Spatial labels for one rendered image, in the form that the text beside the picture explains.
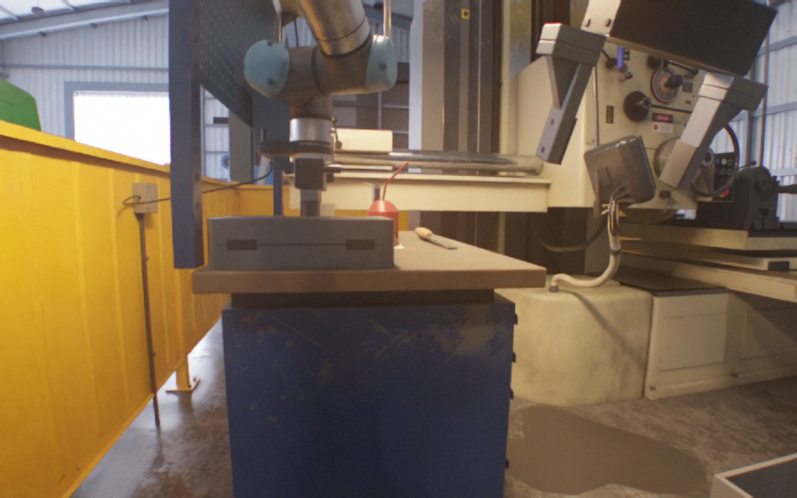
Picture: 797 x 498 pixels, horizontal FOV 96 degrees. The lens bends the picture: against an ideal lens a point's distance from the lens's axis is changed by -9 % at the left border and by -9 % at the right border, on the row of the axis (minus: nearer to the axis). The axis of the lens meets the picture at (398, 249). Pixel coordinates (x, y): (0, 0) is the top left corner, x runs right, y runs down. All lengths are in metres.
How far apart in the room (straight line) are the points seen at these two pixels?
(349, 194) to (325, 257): 1.39
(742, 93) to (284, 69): 0.53
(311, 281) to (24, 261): 1.00
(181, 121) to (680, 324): 2.53
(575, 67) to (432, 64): 2.21
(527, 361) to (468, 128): 1.40
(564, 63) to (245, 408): 0.61
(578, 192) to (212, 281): 1.78
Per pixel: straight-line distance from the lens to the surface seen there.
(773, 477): 1.09
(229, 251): 0.57
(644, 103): 2.23
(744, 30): 0.41
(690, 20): 0.38
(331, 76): 0.60
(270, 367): 0.65
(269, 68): 0.63
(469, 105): 2.55
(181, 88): 0.62
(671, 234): 2.91
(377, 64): 0.58
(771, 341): 3.33
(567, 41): 0.34
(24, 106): 3.82
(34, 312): 1.44
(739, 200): 2.72
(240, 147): 6.08
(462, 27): 2.69
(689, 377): 2.86
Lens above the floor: 1.04
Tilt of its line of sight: 6 degrees down
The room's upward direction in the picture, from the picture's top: 1 degrees clockwise
